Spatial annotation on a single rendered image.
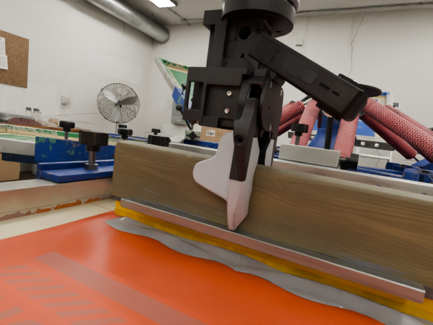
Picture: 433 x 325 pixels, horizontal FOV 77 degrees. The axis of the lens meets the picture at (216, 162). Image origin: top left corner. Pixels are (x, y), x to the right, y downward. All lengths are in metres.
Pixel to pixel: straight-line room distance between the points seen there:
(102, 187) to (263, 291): 0.30
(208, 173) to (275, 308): 0.13
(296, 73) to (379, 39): 4.49
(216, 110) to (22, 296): 0.21
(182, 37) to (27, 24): 2.55
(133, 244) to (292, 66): 0.24
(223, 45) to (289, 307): 0.24
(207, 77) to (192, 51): 5.26
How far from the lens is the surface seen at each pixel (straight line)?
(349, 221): 0.26
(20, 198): 0.40
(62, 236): 0.34
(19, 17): 4.50
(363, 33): 4.76
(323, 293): 0.28
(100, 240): 0.32
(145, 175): 0.33
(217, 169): 0.26
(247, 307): 0.24
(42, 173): 0.44
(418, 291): 0.26
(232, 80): 0.26
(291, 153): 0.63
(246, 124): 0.23
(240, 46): 0.29
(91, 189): 0.45
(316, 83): 0.25
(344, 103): 0.25
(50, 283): 0.26
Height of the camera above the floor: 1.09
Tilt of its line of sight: 6 degrees down
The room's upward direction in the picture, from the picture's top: 7 degrees clockwise
